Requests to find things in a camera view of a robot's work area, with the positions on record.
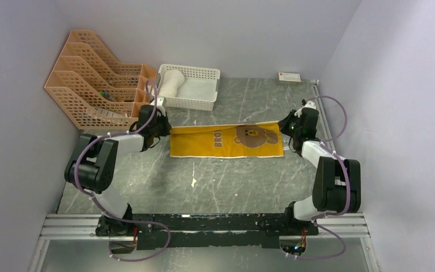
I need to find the brown yellow towel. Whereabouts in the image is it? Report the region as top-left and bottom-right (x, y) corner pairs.
(169, 121), (284, 159)

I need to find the cream white towel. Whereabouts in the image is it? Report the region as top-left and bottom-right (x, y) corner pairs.
(159, 69), (185, 97)

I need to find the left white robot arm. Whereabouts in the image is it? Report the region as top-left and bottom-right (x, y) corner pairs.
(64, 99), (171, 236)

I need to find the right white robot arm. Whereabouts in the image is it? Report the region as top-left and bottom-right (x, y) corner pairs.
(278, 107), (361, 235)

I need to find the small white red box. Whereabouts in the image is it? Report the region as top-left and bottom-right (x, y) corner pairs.
(278, 72), (302, 86)

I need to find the white plastic basket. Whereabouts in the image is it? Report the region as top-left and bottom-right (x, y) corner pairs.
(157, 64), (220, 112)

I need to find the orange plastic file organizer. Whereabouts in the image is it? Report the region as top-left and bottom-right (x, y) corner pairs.
(44, 29), (157, 130)

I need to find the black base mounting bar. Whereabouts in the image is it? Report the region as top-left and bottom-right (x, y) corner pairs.
(95, 211), (319, 250)

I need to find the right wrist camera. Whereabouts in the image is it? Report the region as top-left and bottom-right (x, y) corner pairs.
(294, 101), (317, 117)

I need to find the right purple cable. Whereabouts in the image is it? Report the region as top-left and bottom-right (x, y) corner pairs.
(285, 95), (352, 261)

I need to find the purple cable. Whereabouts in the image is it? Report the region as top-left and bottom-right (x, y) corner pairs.
(73, 79), (172, 263)
(285, 95), (352, 261)

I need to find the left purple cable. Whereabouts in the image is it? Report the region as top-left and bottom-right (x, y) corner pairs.
(73, 79), (172, 263)

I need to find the aluminium frame rail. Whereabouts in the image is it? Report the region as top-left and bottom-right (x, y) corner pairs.
(35, 78), (377, 271)

